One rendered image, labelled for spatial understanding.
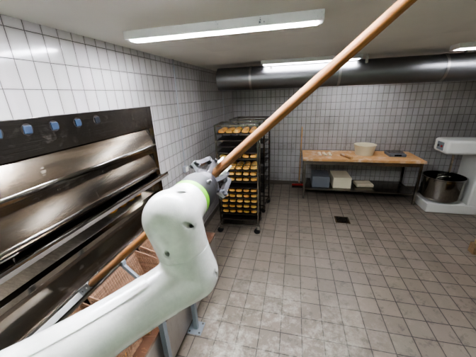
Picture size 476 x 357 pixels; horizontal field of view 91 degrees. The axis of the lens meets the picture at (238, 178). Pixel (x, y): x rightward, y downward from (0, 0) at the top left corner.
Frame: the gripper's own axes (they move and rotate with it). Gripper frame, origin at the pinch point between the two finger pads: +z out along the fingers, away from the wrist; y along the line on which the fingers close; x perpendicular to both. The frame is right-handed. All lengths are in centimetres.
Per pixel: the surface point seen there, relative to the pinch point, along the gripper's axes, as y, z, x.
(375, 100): 124, 493, 147
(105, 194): -43, 73, -121
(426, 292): 264, 176, 6
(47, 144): -79, 42, -92
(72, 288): -5, 28, -155
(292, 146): 90, 497, -40
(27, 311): -12, 3, -153
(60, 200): -52, 41, -118
